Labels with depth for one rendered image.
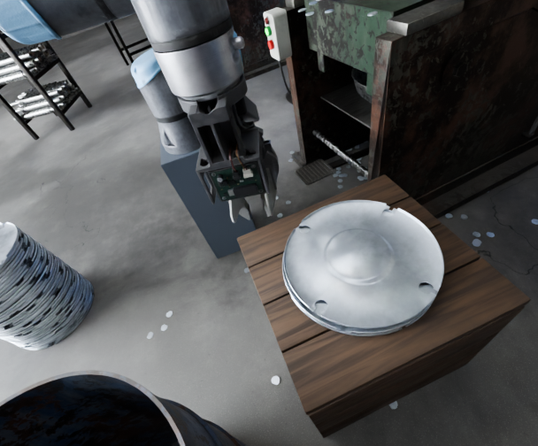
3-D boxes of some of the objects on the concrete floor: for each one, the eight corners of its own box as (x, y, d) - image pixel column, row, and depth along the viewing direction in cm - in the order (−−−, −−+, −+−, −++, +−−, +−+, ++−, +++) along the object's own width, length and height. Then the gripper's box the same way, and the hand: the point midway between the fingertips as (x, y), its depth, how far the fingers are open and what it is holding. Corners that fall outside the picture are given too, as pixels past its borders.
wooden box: (322, 438, 67) (305, 414, 42) (267, 303, 93) (235, 237, 67) (467, 364, 71) (533, 300, 45) (375, 253, 96) (384, 173, 71)
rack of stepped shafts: (79, 128, 226) (-41, -25, 157) (27, 142, 231) (-111, -2, 162) (96, 104, 256) (3, -35, 186) (51, 116, 260) (-58, -15, 191)
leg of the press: (380, 249, 98) (440, -221, 32) (358, 228, 105) (373, -186, 40) (580, 142, 110) (920, -355, 44) (548, 131, 118) (798, -308, 52)
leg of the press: (303, 171, 134) (258, -126, 68) (292, 159, 141) (242, -117, 76) (461, 97, 146) (551, -214, 80) (442, 90, 154) (511, -199, 88)
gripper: (149, 120, 26) (225, 255, 41) (262, 94, 25) (296, 242, 40) (168, 82, 32) (227, 212, 47) (259, 59, 31) (290, 201, 46)
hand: (257, 207), depth 45 cm, fingers closed
